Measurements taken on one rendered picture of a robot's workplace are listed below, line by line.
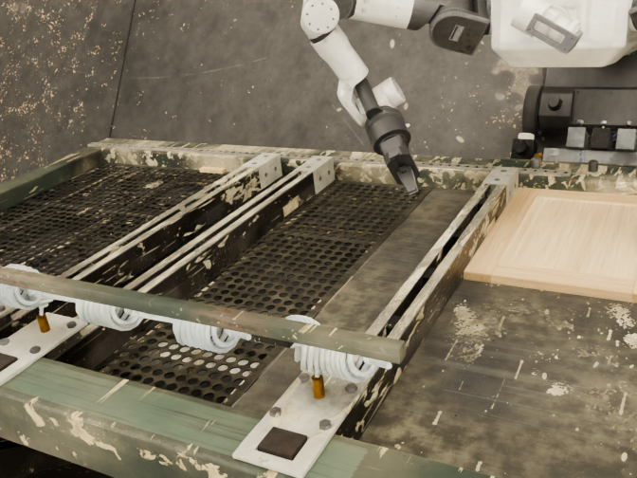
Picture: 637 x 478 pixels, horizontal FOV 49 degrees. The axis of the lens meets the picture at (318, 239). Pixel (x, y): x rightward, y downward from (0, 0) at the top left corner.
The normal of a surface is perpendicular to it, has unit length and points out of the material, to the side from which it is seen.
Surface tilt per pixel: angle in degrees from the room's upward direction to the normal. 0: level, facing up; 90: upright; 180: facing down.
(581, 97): 0
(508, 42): 23
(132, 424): 60
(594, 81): 0
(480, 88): 0
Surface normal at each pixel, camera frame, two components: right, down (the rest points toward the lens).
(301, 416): -0.11, -0.91
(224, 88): -0.45, -0.10
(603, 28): -0.47, 0.29
